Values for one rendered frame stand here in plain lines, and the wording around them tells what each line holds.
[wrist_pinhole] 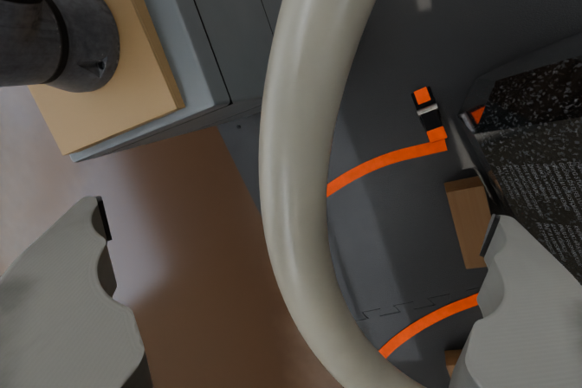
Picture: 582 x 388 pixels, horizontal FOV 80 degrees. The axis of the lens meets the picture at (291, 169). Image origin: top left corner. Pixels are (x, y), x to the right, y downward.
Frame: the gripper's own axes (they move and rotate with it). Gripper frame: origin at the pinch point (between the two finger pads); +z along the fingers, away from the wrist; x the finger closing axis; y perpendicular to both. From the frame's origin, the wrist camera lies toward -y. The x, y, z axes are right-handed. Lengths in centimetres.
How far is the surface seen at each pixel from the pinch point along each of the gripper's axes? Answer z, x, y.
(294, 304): 1.0, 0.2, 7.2
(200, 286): 125, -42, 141
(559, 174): 43, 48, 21
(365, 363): 1.3, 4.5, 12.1
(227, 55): 62, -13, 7
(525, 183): 48, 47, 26
